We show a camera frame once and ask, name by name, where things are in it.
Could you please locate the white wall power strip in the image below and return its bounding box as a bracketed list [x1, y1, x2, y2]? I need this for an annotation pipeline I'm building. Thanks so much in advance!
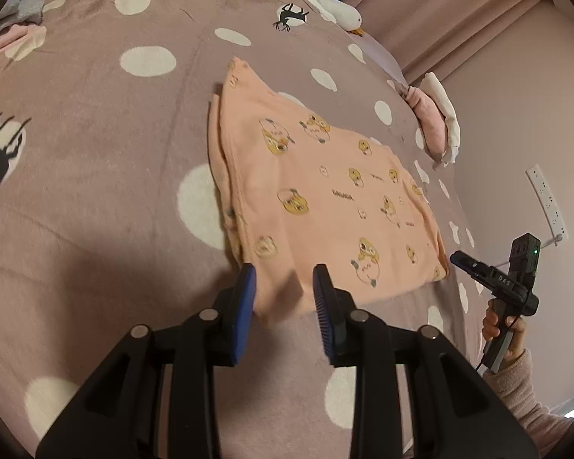
[526, 164, 567, 248]

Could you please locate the pink curtain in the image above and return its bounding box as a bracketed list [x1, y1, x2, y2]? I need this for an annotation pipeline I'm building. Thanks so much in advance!
[349, 0, 556, 87]

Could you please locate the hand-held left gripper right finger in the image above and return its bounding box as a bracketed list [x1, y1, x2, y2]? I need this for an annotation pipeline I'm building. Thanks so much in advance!
[312, 263, 541, 459]

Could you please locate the pink folded cloth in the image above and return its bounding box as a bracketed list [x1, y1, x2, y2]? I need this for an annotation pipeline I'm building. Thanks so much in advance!
[402, 85, 448, 158]

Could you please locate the person's right forearm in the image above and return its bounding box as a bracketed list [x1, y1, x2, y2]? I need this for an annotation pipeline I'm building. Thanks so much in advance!
[481, 349, 574, 459]

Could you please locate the person's right hand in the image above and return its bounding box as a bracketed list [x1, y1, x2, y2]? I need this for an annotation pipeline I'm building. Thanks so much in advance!
[481, 303, 527, 359]

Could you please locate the white cable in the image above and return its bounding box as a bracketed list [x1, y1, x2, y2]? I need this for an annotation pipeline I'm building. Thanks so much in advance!
[488, 235, 563, 269]

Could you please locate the pink cartoon print shirt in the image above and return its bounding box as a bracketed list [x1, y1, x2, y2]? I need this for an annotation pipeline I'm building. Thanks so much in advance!
[208, 56, 449, 323]

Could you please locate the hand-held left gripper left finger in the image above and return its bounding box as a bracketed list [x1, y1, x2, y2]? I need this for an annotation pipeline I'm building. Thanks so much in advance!
[36, 263, 258, 459]

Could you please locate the mauve polka dot blanket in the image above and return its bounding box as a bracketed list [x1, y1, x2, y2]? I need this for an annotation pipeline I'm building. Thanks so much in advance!
[0, 0, 489, 459]

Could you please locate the mauve bed sheet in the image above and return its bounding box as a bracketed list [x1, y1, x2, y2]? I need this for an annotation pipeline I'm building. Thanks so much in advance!
[354, 31, 407, 87]

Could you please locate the white folded cloth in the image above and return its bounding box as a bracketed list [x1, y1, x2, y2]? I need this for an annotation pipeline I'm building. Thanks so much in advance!
[420, 72, 461, 166]

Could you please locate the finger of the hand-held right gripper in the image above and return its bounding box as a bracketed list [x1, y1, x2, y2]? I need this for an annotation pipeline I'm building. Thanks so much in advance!
[450, 250, 496, 292]

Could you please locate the light pink garment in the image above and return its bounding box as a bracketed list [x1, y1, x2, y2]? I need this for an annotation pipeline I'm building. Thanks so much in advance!
[0, 24, 46, 65]

